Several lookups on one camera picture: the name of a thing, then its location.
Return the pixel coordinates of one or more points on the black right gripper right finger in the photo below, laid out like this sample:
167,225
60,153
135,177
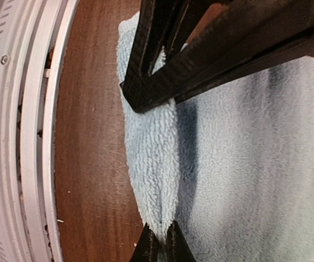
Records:
177,248

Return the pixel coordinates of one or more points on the aluminium front rail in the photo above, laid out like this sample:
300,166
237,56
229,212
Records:
33,42

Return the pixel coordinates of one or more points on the light blue towel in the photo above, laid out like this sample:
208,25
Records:
233,166

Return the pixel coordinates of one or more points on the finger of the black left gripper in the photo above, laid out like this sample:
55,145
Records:
248,37
162,26

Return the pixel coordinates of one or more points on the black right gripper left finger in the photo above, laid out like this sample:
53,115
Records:
147,247

